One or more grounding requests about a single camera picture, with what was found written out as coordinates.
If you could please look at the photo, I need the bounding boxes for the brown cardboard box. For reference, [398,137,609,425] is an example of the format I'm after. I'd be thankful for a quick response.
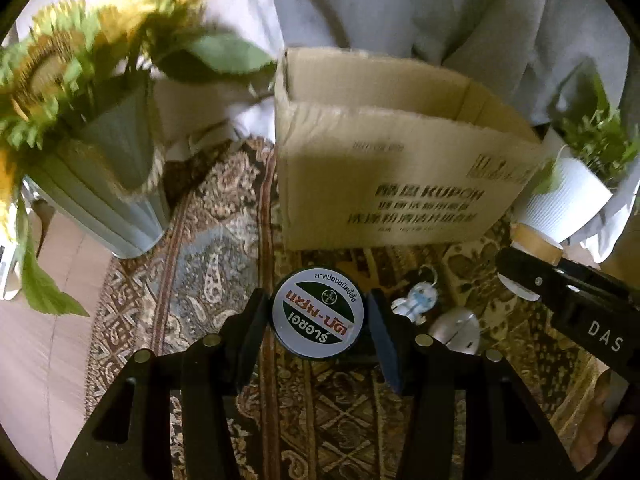
[273,47,547,252]

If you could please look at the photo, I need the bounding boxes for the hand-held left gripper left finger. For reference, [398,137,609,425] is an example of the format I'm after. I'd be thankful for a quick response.
[55,287,272,480]

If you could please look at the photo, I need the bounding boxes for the person's right hand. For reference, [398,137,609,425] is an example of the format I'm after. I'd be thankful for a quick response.
[569,369,637,473]

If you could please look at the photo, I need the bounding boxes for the green plant in white pot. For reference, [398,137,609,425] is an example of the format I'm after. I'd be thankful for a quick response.
[514,59,640,247]

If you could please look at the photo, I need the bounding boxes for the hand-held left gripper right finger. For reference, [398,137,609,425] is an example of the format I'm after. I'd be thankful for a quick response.
[366,289,577,480]

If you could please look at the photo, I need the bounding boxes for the pale green ribbed vase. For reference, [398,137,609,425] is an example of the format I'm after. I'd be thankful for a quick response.
[22,80,174,261]

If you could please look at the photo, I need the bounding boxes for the round green white balm tin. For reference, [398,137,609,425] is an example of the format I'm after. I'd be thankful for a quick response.
[270,266,362,362]

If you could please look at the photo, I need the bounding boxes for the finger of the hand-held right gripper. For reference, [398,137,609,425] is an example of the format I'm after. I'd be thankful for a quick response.
[494,247,563,306]

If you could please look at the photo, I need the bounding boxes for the artificial sunflower bouquet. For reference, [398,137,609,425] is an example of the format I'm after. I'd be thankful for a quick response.
[0,0,279,319]

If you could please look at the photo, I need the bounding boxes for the white rounded shell-like object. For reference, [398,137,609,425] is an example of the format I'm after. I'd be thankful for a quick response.
[427,307,482,357]

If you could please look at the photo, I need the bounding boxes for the roll of tape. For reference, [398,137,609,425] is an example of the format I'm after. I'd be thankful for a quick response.
[500,222,566,302]

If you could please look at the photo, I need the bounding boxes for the pale grey cloth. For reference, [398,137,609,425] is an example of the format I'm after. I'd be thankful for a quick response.
[15,0,632,128]

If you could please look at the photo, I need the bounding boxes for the brown paisley patterned mat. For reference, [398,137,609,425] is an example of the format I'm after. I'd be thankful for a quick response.
[84,135,618,480]

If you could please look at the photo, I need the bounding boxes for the small white astronaut keychain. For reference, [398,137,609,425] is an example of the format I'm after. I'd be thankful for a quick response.
[391,265,441,325]

